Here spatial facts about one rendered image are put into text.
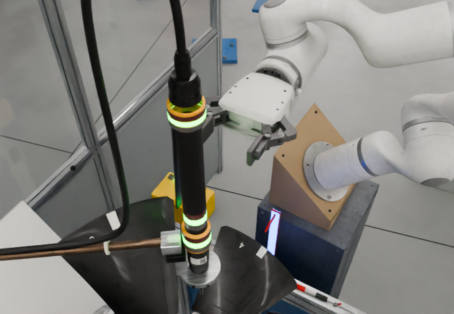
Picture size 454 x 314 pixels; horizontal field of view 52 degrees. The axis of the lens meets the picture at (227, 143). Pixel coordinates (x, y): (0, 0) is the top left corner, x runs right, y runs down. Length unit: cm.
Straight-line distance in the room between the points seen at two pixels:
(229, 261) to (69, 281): 36
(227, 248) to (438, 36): 65
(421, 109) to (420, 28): 45
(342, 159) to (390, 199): 153
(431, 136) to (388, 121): 213
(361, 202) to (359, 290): 97
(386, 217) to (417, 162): 160
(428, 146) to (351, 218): 45
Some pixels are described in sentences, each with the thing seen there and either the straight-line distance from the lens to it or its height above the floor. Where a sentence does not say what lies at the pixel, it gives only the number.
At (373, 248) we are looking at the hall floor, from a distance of 264.
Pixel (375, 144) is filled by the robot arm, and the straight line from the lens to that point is 130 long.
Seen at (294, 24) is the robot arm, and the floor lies 174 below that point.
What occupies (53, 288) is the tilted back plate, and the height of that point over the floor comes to 123.
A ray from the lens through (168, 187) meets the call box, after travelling 140.
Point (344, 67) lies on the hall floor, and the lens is 372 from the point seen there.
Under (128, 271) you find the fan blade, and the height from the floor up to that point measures 136.
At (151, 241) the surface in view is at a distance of 73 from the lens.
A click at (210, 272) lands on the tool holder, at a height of 146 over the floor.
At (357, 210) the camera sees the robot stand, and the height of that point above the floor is 93.
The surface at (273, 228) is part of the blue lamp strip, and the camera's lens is 125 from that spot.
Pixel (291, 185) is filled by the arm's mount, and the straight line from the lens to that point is 142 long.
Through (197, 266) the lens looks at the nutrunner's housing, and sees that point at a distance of 77.
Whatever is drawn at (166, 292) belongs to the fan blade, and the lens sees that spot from 94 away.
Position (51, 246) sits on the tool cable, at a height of 155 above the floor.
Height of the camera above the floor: 215
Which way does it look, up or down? 46 degrees down
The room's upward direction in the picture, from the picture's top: straight up
